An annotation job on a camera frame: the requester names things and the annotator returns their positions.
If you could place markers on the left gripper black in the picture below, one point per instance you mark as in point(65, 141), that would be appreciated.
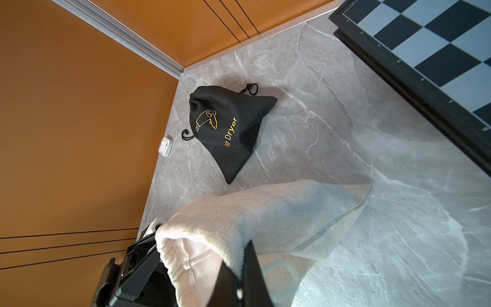
point(141, 279)

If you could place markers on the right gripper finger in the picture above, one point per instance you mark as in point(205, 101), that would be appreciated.
point(254, 290)

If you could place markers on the beige drawstring bag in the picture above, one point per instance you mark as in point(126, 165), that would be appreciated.
point(291, 225)

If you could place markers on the black cloth bag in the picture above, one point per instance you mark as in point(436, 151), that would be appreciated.
point(227, 124)

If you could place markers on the white earbuds case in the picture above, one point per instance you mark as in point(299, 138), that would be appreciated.
point(165, 146)

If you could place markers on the black white chessboard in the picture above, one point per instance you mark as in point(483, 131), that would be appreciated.
point(436, 55)

